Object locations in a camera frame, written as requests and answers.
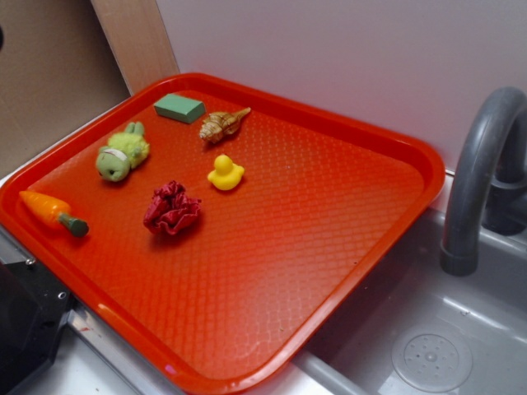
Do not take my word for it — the orange toy carrot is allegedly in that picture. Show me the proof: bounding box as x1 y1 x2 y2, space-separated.
19 190 90 238

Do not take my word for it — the grey plastic toy sink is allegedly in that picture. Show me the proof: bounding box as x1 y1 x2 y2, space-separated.
1 165 526 394

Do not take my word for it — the green rectangular block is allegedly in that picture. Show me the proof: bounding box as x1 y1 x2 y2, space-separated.
154 94 206 124

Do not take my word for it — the black box corner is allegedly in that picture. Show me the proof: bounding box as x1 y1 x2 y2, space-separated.
1 262 73 394

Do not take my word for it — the green plush animal toy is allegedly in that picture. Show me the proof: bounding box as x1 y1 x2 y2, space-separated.
96 121 150 183

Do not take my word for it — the yellow rubber duck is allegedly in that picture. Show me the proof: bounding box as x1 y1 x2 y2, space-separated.
208 155 245 191

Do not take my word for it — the wooden board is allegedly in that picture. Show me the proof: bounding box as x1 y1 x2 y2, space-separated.
91 0 180 94

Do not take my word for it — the red plastic tray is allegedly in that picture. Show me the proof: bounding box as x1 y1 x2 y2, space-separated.
1 74 445 394

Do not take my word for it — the crumpled red cloth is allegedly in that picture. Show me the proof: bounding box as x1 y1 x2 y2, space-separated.
142 180 202 235

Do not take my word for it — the brown seashell toy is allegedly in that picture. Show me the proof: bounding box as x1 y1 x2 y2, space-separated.
198 108 251 144

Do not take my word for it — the grey toy faucet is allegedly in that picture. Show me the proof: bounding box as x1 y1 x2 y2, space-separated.
441 86 526 277

